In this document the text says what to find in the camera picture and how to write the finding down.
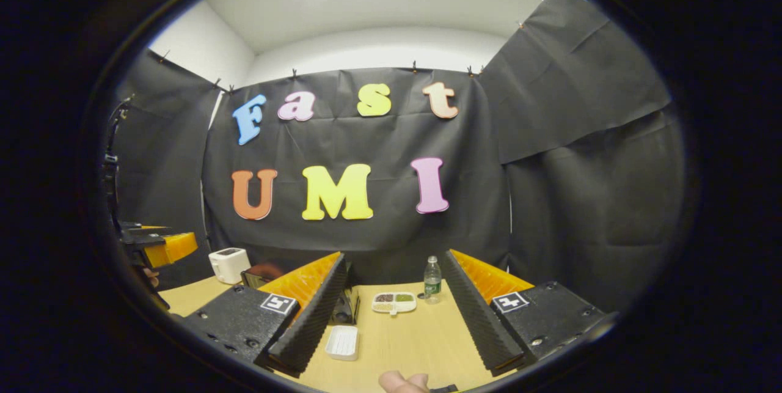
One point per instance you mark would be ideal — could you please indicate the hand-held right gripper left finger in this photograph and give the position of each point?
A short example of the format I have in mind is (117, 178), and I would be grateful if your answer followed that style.
(311, 313)

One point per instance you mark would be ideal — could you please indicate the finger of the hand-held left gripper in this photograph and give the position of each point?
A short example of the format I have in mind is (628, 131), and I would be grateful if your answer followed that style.
(177, 247)
(143, 231)

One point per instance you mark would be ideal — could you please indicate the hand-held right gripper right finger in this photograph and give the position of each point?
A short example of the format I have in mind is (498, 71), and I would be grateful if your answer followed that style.
(476, 313)

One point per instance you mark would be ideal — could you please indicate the black electric oven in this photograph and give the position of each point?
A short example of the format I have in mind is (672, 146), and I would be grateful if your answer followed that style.
(345, 307)

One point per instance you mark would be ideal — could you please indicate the small white rectangular tray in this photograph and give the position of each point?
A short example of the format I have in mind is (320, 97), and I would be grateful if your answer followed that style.
(342, 342)

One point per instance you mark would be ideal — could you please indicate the clear plastic water bottle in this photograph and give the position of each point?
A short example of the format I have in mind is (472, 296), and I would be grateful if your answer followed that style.
(432, 283)

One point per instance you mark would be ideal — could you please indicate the white toaster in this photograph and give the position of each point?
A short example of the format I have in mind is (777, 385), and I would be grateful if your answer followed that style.
(229, 264)

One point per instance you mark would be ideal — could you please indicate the black metal stand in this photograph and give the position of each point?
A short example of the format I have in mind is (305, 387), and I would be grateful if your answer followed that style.
(113, 161)

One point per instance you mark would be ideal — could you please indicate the white divided dish with beans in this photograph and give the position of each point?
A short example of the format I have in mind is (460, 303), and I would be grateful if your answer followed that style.
(394, 302)

